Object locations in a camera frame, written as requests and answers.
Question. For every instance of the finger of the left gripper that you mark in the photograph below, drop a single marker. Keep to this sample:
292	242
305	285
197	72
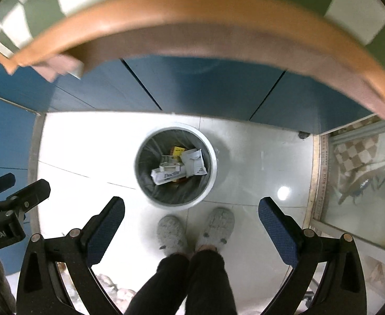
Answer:
30	196

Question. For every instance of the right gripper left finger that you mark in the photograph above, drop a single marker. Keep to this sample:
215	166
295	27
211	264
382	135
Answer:
101	229

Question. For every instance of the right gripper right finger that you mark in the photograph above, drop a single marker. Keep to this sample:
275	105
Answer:
283	230

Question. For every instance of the white round trash bin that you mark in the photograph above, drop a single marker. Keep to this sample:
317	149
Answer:
184	193

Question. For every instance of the blue kitchen cabinet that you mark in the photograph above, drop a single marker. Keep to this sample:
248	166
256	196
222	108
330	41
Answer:
251	113

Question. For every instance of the right grey slipper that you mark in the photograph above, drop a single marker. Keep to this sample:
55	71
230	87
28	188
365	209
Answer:
217	229

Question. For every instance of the grey slipper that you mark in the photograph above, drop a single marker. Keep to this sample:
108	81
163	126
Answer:
217	229
171	236

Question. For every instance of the left grey slipper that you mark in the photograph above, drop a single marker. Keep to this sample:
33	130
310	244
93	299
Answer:
171	236

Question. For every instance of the white box in bin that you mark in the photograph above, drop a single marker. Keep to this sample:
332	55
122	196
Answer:
170	169

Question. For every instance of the black trouser legs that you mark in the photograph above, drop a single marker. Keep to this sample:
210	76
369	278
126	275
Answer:
201	283

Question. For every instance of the yellow box in bin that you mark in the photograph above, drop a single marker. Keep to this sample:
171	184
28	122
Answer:
177	151

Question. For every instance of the white pouch in bin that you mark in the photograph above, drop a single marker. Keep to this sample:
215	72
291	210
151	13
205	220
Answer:
193	162

